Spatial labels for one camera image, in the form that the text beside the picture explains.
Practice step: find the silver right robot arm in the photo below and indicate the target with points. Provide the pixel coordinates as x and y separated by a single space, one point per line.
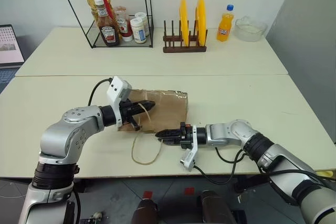
278 158

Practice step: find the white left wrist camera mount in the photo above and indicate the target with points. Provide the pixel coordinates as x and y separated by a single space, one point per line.
116 87

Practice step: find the clear glass bowl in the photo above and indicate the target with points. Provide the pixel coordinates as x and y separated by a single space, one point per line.
250 31

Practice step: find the red squeeze ketchup bottle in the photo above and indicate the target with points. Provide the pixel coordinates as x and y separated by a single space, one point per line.
123 24

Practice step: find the dark rounded shape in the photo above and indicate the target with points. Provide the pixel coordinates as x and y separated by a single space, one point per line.
144 212
214 208

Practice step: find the white jar blue label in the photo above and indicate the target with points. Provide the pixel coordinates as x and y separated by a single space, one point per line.
143 16
138 31

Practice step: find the brown paper bag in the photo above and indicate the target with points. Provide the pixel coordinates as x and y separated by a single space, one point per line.
168 108

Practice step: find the yellow plate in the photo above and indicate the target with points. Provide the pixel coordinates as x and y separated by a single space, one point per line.
184 22
201 19

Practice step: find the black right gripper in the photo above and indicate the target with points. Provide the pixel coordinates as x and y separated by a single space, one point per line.
186 136

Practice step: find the orange soda bottle blue cap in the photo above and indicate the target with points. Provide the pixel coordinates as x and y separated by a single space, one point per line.
225 26

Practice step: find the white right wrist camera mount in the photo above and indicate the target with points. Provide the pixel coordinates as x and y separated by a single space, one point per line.
189 157

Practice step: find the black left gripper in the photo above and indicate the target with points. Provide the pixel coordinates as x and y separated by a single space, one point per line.
126 111

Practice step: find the glass Heinz ketchup bottle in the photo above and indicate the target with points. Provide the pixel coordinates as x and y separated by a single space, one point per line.
107 31

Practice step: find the open laptop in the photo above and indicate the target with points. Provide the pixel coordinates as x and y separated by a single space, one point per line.
9 43

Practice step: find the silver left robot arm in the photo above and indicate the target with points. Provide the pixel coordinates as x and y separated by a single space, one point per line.
65 137

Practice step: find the brown wooden plate rack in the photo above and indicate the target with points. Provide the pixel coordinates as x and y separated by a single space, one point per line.
183 48

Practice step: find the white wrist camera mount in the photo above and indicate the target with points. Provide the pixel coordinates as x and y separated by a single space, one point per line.
189 157
116 87

